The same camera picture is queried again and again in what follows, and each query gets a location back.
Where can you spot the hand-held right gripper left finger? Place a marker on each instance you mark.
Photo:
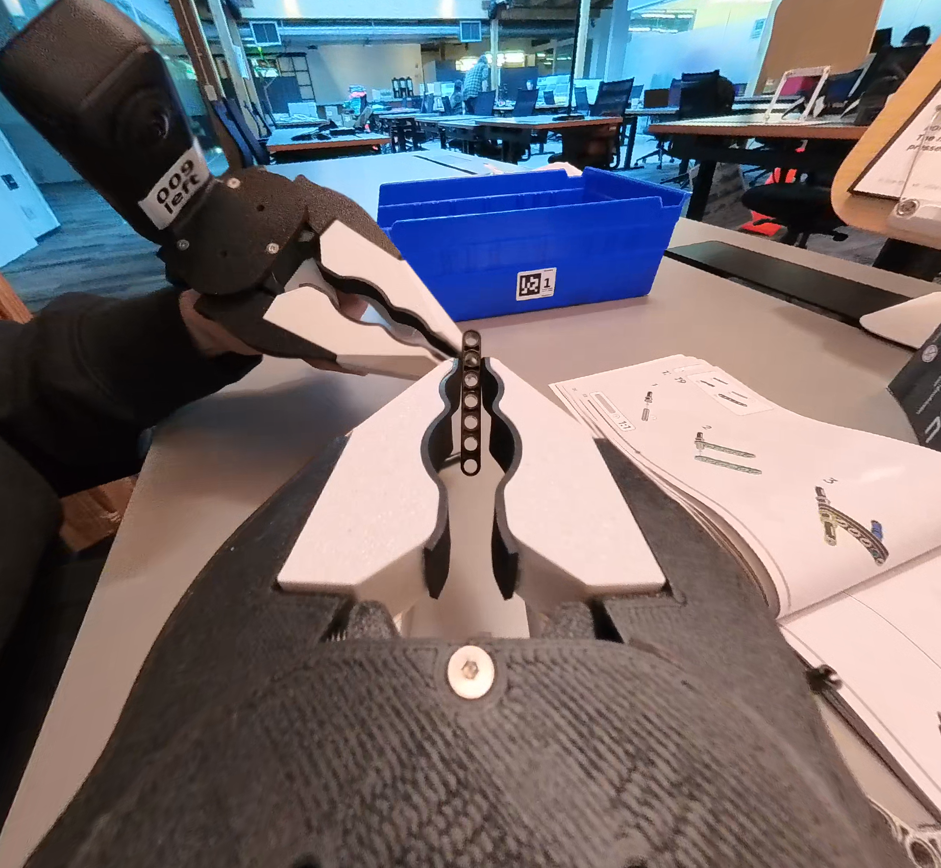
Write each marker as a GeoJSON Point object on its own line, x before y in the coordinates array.
{"type": "Point", "coordinates": [367, 500]}

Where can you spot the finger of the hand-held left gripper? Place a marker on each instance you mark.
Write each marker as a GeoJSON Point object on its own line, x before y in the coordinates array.
{"type": "Point", "coordinates": [316, 328]}
{"type": "Point", "coordinates": [382, 269]}

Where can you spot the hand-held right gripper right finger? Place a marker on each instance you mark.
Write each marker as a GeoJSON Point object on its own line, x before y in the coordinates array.
{"type": "Point", "coordinates": [581, 508]}

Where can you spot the black perforated toy beam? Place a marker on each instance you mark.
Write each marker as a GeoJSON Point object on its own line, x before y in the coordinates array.
{"type": "Point", "coordinates": [462, 434]}

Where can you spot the person's left forearm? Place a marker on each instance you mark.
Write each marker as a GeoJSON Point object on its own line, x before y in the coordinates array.
{"type": "Point", "coordinates": [88, 375]}

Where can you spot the white desk with wooden edge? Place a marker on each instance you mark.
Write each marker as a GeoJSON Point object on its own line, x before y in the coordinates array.
{"type": "Point", "coordinates": [353, 173]}

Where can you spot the grey desk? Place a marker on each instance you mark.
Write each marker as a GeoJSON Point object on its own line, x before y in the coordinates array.
{"type": "Point", "coordinates": [661, 339]}

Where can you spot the dark wooden-edged desk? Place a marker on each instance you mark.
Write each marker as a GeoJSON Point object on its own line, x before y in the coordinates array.
{"type": "Point", "coordinates": [735, 127]}
{"type": "Point", "coordinates": [544, 122]}

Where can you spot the person's left hand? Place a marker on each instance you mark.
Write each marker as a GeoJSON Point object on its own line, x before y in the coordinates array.
{"type": "Point", "coordinates": [198, 324]}

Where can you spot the blue storage bin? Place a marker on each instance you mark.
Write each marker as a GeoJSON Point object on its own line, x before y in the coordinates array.
{"type": "Point", "coordinates": [470, 250]}

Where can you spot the white instruction booklet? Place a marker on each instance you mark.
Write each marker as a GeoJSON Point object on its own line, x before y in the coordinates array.
{"type": "Point", "coordinates": [735, 456]}

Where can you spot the small black connector pin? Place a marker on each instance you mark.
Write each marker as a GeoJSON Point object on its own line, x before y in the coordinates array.
{"type": "Point", "coordinates": [822, 678]}

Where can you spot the person's body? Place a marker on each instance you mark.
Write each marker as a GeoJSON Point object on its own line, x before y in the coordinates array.
{"type": "Point", "coordinates": [26, 552]}

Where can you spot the black toy set box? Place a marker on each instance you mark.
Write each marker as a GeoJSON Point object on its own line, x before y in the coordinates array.
{"type": "Point", "coordinates": [923, 397]}

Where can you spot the white display stand base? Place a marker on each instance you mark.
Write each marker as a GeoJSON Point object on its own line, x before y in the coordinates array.
{"type": "Point", "coordinates": [904, 324]}

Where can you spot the clear acrylic sign holder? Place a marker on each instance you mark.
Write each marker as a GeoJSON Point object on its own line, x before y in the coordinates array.
{"type": "Point", "coordinates": [798, 92]}

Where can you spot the wooden display board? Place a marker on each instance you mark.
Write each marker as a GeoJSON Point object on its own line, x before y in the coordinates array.
{"type": "Point", "coordinates": [864, 147]}

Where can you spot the pale patterned toy part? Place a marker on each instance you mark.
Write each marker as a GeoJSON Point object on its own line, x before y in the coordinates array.
{"type": "Point", "coordinates": [915, 842]}

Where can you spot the printed instruction sheet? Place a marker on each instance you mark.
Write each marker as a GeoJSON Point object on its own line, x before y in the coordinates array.
{"type": "Point", "coordinates": [911, 155]}

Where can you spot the wooden divider panel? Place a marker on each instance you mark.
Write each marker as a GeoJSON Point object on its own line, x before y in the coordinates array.
{"type": "Point", "coordinates": [823, 30]}

